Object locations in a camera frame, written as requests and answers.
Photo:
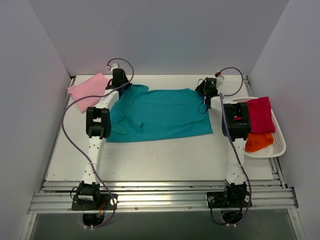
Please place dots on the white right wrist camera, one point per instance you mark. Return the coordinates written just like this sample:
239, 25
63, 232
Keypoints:
220, 79

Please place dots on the aluminium mounting rail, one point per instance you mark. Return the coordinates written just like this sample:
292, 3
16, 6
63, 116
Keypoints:
163, 196

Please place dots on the white plastic basket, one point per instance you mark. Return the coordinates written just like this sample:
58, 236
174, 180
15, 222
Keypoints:
279, 145

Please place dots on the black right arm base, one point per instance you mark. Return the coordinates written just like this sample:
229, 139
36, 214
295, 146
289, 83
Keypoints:
219, 199

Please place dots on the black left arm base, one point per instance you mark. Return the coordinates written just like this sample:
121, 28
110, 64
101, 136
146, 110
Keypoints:
92, 203

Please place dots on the orange t shirt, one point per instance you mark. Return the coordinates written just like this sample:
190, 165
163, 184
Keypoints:
256, 142

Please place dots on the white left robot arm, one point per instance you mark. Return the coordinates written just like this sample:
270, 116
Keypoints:
98, 128

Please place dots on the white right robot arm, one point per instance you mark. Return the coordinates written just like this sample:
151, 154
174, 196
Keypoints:
236, 126

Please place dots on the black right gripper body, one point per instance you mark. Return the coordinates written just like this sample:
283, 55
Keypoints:
201, 90

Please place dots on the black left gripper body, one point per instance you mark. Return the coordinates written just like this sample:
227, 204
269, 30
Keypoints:
122, 85

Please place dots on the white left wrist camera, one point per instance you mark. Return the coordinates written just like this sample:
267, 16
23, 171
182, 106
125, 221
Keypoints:
112, 67

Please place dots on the teal t shirt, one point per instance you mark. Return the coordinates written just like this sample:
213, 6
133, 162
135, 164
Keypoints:
142, 115

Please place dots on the crimson red t shirt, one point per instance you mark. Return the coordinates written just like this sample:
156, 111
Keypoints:
260, 113

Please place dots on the folded pink t shirt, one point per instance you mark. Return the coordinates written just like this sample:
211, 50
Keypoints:
94, 86

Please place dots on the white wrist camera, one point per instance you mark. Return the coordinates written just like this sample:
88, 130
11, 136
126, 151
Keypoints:
220, 79
112, 67

